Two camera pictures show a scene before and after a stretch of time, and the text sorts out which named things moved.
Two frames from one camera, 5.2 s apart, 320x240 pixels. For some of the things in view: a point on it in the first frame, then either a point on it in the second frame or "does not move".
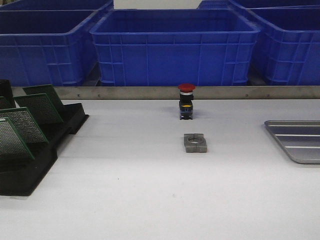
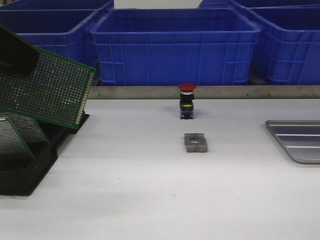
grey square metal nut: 195,143 does not move
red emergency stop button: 186,104 does not move
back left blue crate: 59,5 does not move
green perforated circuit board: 12,146 does not move
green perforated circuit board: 28,129 -> 57,92
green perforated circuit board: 40,107 -> 28,127
